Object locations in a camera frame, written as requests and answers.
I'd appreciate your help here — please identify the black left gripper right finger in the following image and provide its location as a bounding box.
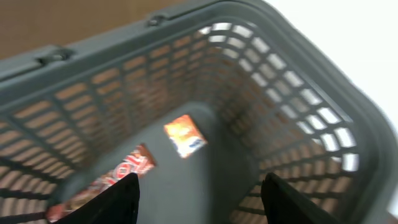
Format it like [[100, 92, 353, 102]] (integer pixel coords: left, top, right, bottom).
[[261, 172, 339, 224]]

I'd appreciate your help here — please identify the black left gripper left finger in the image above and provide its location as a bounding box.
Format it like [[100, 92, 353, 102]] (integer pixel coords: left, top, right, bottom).
[[56, 173, 140, 224]]

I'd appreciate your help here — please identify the chocolate bar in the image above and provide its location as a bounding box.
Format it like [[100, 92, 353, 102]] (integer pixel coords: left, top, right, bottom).
[[47, 144, 157, 223]]

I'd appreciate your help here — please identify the orange Kleenex tissue pack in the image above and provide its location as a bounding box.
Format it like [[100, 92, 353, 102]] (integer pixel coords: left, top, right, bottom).
[[164, 114, 207, 158]]

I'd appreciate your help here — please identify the grey plastic shopping basket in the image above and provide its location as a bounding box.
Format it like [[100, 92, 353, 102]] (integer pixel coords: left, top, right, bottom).
[[1, 1, 397, 223]]

